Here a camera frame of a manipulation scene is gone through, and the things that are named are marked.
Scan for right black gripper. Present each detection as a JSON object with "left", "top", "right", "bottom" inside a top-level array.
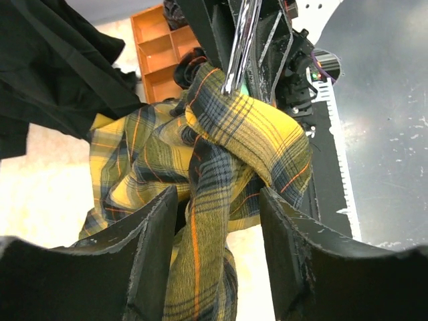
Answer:
[{"left": 177, "top": 0, "right": 318, "bottom": 117}]

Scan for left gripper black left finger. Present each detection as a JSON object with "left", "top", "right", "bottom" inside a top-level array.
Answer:
[{"left": 1, "top": 187, "right": 178, "bottom": 320}]

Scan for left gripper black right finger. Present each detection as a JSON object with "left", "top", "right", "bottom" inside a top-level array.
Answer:
[{"left": 260, "top": 187, "right": 427, "bottom": 320}]

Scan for teal plastic hanger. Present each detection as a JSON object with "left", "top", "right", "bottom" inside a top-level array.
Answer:
[{"left": 221, "top": 0, "right": 262, "bottom": 95}]

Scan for yellow black plaid shirt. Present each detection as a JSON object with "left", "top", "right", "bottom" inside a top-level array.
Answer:
[{"left": 80, "top": 63, "right": 312, "bottom": 320}]

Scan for rolled black orange tie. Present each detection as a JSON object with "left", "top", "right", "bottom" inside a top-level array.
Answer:
[{"left": 173, "top": 47, "right": 207, "bottom": 90}]

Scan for rolled dark green tie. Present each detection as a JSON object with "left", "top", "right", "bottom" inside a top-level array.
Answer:
[{"left": 163, "top": 0, "right": 188, "bottom": 30}]

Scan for orange wooden compartment tray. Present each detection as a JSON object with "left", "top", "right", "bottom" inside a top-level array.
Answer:
[{"left": 130, "top": 4, "right": 199, "bottom": 103}]

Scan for black hanging garments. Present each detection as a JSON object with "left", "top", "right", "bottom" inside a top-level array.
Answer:
[{"left": 1, "top": 1, "right": 141, "bottom": 159}]

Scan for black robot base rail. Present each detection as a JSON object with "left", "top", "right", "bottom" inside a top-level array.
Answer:
[{"left": 301, "top": 80, "right": 362, "bottom": 241}]

